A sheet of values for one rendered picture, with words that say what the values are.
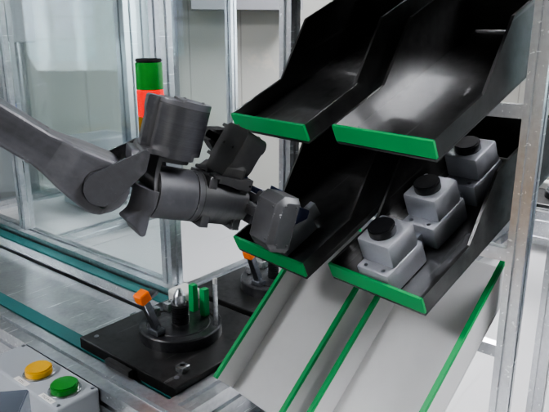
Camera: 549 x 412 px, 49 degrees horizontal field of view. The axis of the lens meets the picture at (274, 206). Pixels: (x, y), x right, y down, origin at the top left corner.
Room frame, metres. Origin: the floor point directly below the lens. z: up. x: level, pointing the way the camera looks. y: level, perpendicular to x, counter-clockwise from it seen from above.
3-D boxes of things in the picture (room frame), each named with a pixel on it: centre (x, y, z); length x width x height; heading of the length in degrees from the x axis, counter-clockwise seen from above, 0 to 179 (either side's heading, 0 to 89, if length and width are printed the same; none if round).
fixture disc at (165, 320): (0.94, 0.16, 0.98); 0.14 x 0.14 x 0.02
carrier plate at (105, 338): (0.94, 0.16, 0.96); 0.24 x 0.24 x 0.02; 51
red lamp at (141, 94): (1.15, 0.23, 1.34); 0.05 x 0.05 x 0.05
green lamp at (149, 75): (1.15, 0.23, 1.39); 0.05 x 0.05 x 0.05
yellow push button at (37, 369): (0.82, 0.36, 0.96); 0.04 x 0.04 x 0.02
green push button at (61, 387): (0.78, 0.31, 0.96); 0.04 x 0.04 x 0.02
